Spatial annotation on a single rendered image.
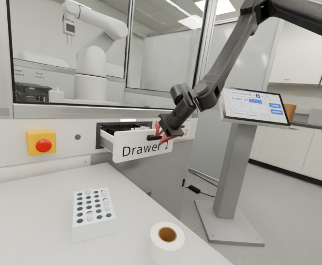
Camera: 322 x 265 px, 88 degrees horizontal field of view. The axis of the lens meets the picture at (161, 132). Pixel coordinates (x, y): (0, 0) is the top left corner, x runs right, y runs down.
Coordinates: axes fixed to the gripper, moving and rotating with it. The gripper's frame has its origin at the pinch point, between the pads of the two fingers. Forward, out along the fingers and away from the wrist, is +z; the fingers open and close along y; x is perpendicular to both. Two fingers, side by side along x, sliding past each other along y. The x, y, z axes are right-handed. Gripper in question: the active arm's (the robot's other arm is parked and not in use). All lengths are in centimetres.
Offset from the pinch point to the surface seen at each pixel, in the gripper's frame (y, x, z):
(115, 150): 0.0, 17.3, 4.4
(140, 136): 2.5, 7.4, 0.8
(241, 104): 16, -89, -11
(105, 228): -21.9, 29.9, -0.6
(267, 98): 13, -111, -24
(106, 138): 9.7, 15.5, 10.2
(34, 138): 10.6, 38.0, 9.2
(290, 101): 44, -365, -20
